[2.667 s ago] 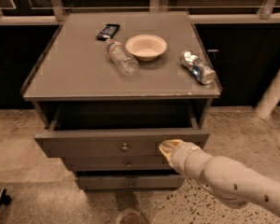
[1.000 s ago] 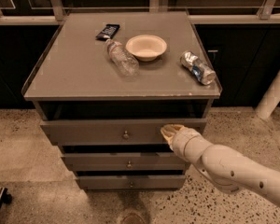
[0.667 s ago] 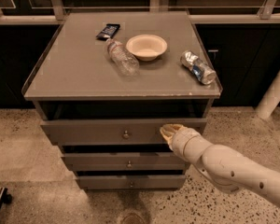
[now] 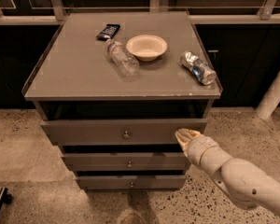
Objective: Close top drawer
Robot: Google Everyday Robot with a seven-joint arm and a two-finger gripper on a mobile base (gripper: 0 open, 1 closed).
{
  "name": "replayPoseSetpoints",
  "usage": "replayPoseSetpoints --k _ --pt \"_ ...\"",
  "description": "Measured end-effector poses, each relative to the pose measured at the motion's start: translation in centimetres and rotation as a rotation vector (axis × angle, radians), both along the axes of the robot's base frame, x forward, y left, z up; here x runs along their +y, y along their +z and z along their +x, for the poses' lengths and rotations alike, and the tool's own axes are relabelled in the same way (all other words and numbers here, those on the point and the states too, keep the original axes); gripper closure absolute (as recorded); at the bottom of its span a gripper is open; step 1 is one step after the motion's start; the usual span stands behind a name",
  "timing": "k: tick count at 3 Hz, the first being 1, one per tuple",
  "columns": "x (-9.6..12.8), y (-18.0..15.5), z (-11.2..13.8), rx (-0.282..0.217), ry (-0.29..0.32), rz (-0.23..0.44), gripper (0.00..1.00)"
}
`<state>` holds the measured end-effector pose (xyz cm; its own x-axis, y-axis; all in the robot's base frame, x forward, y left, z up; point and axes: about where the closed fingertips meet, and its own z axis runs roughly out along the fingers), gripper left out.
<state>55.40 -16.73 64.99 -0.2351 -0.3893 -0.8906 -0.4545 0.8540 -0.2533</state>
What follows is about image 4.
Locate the white diagonal post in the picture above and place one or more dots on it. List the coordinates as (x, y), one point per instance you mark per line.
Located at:
(270, 100)

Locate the grey middle drawer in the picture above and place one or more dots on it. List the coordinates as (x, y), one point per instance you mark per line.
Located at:
(125, 161)

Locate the grey drawer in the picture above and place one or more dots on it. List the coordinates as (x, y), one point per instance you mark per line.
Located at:
(119, 182)
(117, 131)
(125, 161)

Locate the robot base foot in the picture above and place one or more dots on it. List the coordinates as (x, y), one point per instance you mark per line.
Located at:
(132, 218)

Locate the clear plastic water bottle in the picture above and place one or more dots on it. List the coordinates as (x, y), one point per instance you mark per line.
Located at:
(126, 63)

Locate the white paper bowl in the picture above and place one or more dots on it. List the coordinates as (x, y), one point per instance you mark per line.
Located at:
(146, 48)

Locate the grey top drawer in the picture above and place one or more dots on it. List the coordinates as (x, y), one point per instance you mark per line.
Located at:
(117, 131)

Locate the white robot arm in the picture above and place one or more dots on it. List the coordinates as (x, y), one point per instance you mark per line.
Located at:
(246, 185)

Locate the crushed silver blue can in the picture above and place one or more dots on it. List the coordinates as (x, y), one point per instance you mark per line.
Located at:
(202, 71)

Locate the grey drawer cabinet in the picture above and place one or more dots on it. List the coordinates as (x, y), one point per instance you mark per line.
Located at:
(76, 80)

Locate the dark blue snack packet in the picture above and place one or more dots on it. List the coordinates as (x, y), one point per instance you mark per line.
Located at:
(108, 32)

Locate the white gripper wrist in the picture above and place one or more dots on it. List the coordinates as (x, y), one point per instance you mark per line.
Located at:
(202, 148)

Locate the black object on floor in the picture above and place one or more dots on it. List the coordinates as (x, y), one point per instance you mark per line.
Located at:
(5, 197)

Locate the grey bottom drawer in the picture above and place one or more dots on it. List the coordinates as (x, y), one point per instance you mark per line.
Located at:
(119, 182)

